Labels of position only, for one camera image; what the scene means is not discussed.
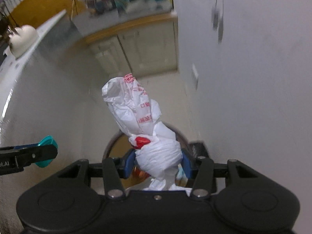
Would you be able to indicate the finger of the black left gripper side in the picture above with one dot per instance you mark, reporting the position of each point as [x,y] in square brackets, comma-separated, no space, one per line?
[29,154]

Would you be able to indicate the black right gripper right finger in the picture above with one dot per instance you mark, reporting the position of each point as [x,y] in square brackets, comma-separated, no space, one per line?
[201,171]

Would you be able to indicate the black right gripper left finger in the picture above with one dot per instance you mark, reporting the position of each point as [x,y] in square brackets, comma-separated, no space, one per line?
[115,169]

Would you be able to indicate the teal plastic bottle cap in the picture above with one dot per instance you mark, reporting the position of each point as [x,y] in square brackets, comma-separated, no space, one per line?
[50,151]

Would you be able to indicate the white plastic trash bag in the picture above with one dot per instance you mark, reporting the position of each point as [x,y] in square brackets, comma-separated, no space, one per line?
[134,112]

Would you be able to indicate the round trash bin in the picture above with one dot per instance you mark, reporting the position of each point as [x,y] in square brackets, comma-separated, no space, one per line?
[160,160]

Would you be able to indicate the white ceramic cat figurine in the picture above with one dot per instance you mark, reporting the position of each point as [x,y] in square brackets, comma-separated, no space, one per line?
[21,39]

